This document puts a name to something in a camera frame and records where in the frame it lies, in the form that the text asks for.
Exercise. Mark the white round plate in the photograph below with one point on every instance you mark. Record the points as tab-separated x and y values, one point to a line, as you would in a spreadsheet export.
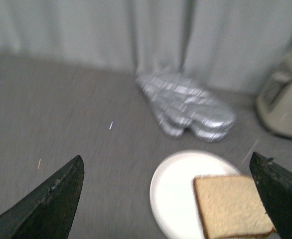
172	198

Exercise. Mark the silver quilted oven mitt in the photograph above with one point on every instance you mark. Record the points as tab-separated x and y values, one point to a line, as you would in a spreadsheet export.
179	103

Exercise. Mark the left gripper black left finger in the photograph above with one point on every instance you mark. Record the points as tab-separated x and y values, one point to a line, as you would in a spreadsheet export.
48	211

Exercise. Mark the pale grey curtain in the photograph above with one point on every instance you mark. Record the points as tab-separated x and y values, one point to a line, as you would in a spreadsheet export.
227	44

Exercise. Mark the slice of brown bread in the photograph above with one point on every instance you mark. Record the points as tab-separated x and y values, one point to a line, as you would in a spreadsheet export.
230	208

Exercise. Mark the beige chrome two-slot toaster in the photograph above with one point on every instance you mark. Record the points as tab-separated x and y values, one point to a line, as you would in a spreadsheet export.
274	102

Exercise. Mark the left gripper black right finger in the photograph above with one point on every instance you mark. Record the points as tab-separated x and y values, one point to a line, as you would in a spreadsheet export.
274	185

